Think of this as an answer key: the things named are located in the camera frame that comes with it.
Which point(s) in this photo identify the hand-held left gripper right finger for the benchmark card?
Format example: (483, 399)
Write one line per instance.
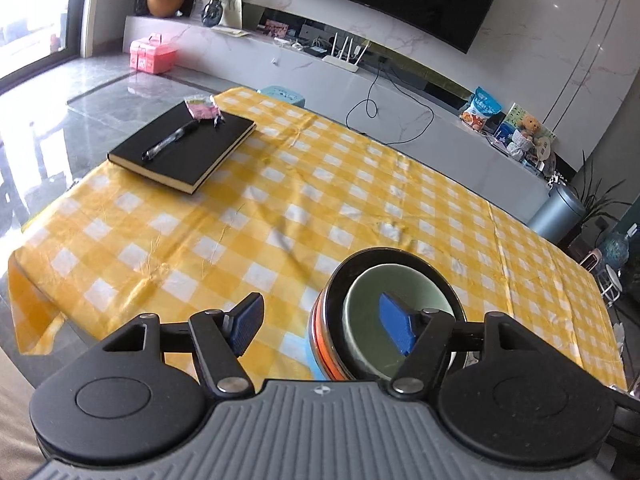
(397, 325)

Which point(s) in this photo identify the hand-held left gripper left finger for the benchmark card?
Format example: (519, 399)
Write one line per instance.
(247, 321)

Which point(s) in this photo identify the green ceramic bowl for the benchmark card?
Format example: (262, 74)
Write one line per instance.
(367, 320)

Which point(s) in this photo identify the stainless steel bowl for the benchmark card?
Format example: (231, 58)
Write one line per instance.
(332, 312)

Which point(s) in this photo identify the orange steel bowl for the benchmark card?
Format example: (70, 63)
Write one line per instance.
(320, 352)

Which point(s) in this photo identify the yellow checked tablecloth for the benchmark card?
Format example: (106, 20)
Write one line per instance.
(300, 220)

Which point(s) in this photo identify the small white stool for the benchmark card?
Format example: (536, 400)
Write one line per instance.
(611, 282)

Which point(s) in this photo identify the blue water jug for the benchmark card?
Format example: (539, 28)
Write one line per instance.
(615, 249)

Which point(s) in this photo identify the black notebook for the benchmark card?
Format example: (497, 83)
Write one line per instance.
(200, 152)

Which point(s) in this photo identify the grey trash bin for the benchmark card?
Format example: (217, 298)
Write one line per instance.
(555, 212)

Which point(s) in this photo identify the black pen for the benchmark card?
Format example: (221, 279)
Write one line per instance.
(170, 140)

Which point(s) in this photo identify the black binder clip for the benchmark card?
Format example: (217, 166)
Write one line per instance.
(219, 120)

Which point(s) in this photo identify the green potted plant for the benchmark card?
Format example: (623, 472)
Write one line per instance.
(595, 195)

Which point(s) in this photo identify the small pink packet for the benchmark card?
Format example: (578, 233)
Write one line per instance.
(201, 107)

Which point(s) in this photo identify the teal plastic stool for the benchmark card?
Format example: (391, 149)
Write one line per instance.
(281, 95)

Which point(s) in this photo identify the blue snack bag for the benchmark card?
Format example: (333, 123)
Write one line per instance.
(481, 109)

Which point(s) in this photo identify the brown teddy bear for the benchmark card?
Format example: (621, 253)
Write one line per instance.
(529, 127)

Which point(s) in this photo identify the green picture book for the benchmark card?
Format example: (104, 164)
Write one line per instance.
(515, 115)

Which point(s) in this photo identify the white marble tv cabinet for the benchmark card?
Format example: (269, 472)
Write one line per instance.
(310, 85)

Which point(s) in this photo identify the white router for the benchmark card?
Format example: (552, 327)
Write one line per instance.
(342, 62)

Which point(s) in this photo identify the pink storage box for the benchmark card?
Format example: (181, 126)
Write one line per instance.
(154, 55)

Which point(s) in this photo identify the blue glass vase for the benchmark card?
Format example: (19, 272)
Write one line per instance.
(211, 14)

